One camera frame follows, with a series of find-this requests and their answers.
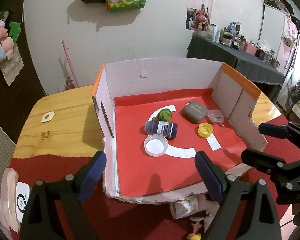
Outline pink yellow toy figure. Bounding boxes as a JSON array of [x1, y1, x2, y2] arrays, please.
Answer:
[[186, 217, 204, 240]]

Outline white jar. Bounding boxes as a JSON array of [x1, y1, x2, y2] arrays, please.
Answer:
[[170, 196, 199, 219]]

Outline red knitted cloth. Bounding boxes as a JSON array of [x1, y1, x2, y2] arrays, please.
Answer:
[[11, 117, 300, 239]]

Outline dark cloth covered table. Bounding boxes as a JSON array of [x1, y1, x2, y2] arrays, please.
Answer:
[[187, 34, 285, 102]]

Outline small clear plastic box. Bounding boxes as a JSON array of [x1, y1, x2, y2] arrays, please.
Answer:
[[207, 109, 224, 126]]

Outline wooden table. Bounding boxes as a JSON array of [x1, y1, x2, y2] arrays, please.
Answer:
[[12, 84, 282, 159]]

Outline yellow bottle cap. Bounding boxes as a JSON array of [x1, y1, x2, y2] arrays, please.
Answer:
[[198, 123, 213, 138]]

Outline small wooden tag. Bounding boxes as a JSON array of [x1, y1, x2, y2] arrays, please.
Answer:
[[41, 111, 56, 123]]

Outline grey rounded case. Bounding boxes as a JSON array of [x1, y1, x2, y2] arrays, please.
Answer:
[[182, 101, 208, 124]]

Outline clear plastic lid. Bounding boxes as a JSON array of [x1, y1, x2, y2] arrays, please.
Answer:
[[143, 134, 169, 157]]

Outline white board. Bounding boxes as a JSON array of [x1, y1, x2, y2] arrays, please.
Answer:
[[258, 5, 286, 57]]

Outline red paper liner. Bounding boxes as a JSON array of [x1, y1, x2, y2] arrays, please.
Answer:
[[114, 88, 247, 197]]

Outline dark blue bottle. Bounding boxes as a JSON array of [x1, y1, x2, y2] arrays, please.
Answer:
[[145, 121, 178, 139]]

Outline white orange cardboard box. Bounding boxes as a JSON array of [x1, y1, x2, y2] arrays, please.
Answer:
[[93, 57, 267, 204]]

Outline green fuzzy ball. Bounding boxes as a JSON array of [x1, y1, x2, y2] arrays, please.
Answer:
[[152, 108, 172, 122]]

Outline pink stick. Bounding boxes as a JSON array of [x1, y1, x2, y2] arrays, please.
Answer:
[[62, 40, 80, 88]]

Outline pink rabbit plush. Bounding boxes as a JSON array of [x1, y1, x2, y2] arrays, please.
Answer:
[[191, 10, 210, 31]]

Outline pink plush toys on door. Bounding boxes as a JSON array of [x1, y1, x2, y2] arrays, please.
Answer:
[[0, 20, 21, 64]]

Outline white device with ring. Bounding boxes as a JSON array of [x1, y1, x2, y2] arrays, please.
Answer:
[[15, 182, 32, 223]]

